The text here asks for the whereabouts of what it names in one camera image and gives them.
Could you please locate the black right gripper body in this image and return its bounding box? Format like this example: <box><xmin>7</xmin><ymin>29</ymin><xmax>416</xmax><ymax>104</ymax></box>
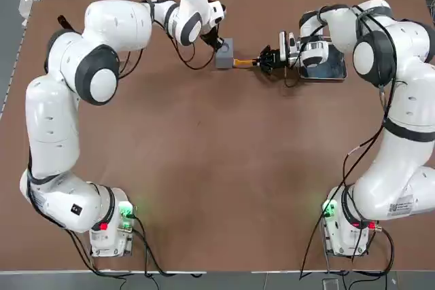
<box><xmin>271</xmin><ymin>48</ymin><xmax>290</xmax><ymax>69</ymax></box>

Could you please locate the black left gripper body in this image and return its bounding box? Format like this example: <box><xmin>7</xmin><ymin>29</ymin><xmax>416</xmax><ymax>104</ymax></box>
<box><xmin>199</xmin><ymin>26</ymin><xmax>224</xmax><ymax>50</ymax></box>

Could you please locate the grey part base block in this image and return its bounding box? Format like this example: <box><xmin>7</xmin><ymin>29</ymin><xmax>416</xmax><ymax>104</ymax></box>
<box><xmin>214</xmin><ymin>37</ymin><xmax>237</xmax><ymax>70</ymax></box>

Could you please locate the orange handled paint brush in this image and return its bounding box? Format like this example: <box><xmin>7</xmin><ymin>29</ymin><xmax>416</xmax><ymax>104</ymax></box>
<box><xmin>232</xmin><ymin>58</ymin><xmax>260</xmax><ymax>69</ymax></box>

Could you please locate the silver metal tray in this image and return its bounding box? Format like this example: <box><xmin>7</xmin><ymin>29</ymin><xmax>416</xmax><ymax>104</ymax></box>
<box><xmin>298</xmin><ymin>35</ymin><xmax>348</xmax><ymax>82</ymax></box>

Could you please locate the dark brown glass bottle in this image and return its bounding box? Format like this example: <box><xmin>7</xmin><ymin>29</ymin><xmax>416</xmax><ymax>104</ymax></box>
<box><xmin>56</xmin><ymin>14</ymin><xmax>75</xmax><ymax>32</ymax></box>

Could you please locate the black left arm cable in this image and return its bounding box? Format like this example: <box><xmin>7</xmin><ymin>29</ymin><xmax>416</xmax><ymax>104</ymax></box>
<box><xmin>118</xmin><ymin>0</ymin><xmax>218</xmax><ymax>79</ymax></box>

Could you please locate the black right base cable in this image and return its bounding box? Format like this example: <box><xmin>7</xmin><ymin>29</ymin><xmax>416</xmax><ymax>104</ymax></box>
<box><xmin>298</xmin><ymin>213</ymin><xmax>397</xmax><ymax>280</ymax></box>

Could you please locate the black base cable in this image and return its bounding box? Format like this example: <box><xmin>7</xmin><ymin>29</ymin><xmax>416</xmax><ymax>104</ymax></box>
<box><xmin>298</xmin><ymin>213</ymin><xmax>397</xmax><ymax>280</ymax></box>
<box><xmin>64</xmin><ymin>215</ymin><xmax>205</xmax><ymax>279</ymax></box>

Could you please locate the black left base cable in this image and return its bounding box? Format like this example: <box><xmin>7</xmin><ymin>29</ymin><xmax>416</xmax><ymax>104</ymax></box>
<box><xmin>64</xmin><ymin>215</ymin><xmax>205</xmax><ymax>279</ymax></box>

